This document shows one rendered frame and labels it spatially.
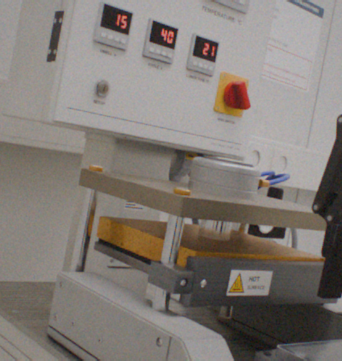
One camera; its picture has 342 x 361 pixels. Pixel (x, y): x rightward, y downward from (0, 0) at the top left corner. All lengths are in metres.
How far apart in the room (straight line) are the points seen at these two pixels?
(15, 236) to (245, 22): 0.52
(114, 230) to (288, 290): 0.20
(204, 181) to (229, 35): 0.27
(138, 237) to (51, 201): 0.49
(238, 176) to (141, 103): 0.18
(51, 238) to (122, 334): 0.59
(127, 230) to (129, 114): 0.17
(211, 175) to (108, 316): 0.20
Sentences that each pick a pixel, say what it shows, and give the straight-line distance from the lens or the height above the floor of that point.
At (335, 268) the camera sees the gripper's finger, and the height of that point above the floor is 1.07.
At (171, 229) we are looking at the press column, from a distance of 0.59.
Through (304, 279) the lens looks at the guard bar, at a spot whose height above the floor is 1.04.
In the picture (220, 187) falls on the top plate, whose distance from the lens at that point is 0.70.
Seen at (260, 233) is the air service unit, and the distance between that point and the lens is 0.97.
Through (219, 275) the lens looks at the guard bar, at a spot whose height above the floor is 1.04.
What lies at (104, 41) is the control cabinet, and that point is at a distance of 0.77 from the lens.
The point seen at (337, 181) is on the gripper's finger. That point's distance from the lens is 0.63.
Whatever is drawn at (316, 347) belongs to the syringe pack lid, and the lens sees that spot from 0.58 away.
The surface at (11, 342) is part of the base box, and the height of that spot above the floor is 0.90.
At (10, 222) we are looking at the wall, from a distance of 1.11.
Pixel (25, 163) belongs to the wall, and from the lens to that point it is 1.11.
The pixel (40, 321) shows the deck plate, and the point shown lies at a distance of 0.75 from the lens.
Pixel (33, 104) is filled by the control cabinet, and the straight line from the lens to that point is 0.78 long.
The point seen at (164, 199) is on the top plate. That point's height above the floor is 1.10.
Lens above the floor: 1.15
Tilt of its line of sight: 3 degrees down
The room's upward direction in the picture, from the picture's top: 11 degrees clockwise
